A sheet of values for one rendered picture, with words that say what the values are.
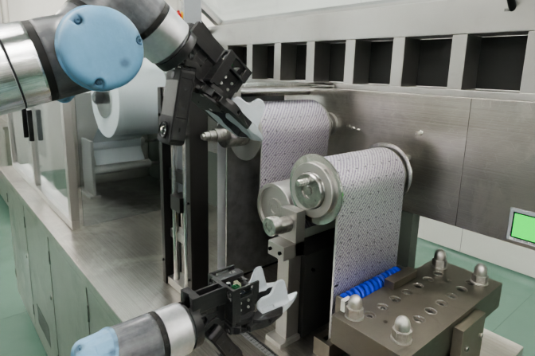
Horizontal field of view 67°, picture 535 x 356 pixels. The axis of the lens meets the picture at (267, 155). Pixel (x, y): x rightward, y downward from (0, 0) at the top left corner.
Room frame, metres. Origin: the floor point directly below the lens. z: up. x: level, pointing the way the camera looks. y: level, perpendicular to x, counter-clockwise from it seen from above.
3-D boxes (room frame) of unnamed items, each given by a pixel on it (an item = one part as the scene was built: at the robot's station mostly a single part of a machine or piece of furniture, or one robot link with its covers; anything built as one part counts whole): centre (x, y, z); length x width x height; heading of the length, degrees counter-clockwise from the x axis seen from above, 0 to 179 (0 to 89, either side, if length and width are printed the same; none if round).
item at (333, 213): (0.81, -0.10, 1.25); 0.15 x 0.01 x 0.15; 41
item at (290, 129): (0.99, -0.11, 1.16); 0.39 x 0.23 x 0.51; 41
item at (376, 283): (0.82, -0.24, 1.03); 0.21 x 0.04 x 0.03; 131
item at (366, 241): (0.84, -0.23, 1.11); 0.23 x 0.01 x 0.18; 131
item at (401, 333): (0.64, -0.24, 1.05); 0.04 x 0.04 x 0.04
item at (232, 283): (0.58, 0.07, 1.12); 0.12 x 0.08 x 0.09; 131
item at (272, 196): (0.98, -0.11, 1.17); 0.26 x 0.12 x 0.12; 131
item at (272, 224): (0.78, -0.01, 1.18); 0.04 x 0.02 x 0.04; 41
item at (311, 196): (0.80, -0.09, 1.25); 0.07 x 0.02 x 0.07; 41
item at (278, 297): (0.63, -0.03, 1.11); 0.09 x 0.03 x 0.06; 122
